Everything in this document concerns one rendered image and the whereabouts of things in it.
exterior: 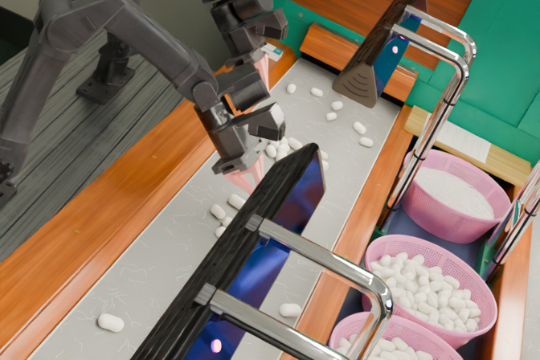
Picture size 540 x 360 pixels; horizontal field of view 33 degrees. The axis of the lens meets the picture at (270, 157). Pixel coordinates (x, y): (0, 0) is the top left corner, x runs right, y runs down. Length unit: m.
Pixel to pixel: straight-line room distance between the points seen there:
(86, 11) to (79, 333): 0.46
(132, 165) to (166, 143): 0.13
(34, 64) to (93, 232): 0.28
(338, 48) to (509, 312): 0.85
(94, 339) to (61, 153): 0.57
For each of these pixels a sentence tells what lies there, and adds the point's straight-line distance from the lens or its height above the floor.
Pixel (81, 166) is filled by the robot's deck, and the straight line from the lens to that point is 1.77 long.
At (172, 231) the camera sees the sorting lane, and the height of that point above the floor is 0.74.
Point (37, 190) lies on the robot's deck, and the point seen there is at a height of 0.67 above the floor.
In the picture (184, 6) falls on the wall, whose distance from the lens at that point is 3.28.
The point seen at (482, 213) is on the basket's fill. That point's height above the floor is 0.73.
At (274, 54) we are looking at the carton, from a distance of 2.26.
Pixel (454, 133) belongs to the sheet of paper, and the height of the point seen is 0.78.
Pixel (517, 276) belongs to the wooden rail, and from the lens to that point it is 1.89.
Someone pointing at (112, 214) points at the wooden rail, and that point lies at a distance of 1.51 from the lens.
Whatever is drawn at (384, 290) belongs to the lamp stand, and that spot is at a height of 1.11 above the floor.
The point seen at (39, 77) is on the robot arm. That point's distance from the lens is 1.43.
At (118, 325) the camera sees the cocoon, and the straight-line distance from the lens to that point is 1.33.
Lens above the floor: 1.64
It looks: 29 degrees down
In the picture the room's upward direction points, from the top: 24 degrees clockwise
